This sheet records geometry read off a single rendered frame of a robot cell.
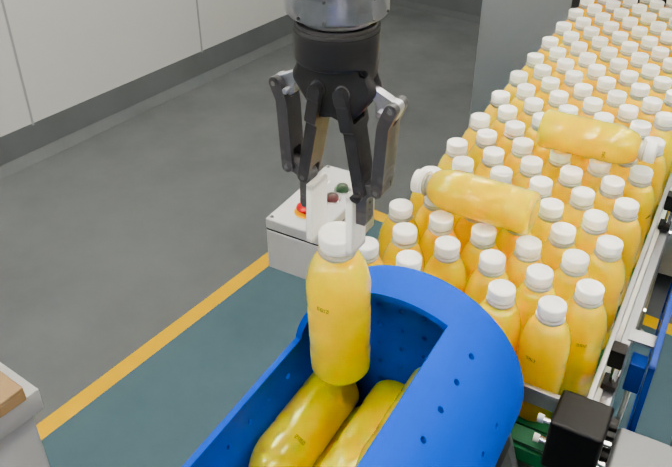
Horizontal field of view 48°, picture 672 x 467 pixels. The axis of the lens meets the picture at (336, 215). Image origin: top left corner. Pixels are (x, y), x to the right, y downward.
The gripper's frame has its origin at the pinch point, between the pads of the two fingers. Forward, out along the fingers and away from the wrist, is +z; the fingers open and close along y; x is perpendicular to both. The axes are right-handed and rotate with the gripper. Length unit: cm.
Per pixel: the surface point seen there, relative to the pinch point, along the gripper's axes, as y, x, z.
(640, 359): 30, 48, 46
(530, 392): 18.0, 24.6, 38.7
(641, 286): 27, 68, 46
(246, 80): -217, 273, 137
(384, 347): 1.4, 10.3, 26.0
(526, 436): 19, 23, 46
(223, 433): -7.8, -11.6, 25.5
